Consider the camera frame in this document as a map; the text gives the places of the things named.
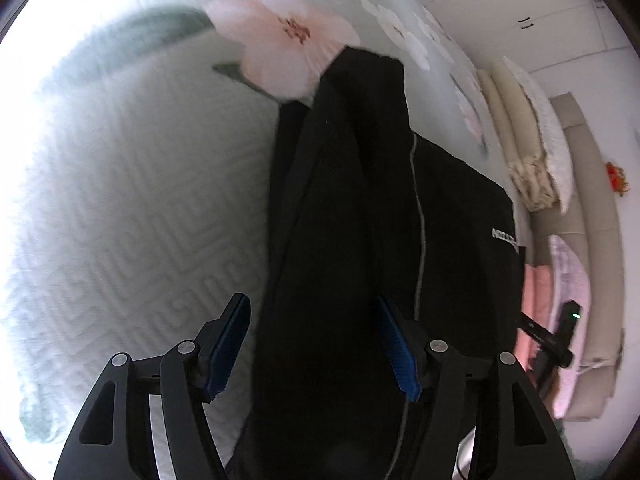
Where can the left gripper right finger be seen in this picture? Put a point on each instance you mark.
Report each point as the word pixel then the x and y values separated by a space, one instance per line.
pixel 481 418

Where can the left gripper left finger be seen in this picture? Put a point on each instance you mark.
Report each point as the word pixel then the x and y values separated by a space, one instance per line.
pixel 112 435

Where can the black jacket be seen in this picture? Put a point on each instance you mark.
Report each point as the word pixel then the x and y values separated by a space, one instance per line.
pixel 368 219

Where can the folded pink blanket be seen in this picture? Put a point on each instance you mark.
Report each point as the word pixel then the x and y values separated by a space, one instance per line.
pixel 536 304

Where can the beige upholstered headboard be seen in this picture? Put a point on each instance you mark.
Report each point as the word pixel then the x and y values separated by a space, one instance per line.
pixel 591 229

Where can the white lace pillow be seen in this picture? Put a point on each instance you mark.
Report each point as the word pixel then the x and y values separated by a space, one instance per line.
pixel 558 160

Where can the folded beige quilt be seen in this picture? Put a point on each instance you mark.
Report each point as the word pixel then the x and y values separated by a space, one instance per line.
pixel 517 129

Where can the white wardrobe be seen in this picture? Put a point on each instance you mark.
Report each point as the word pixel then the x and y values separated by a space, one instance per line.
pixel 535 34

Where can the floral green bedspread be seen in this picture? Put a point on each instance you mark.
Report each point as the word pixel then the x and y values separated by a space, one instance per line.
pixel 136 138

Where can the red wall decoration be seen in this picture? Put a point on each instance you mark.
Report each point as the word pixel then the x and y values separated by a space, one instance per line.
pixel 617 178

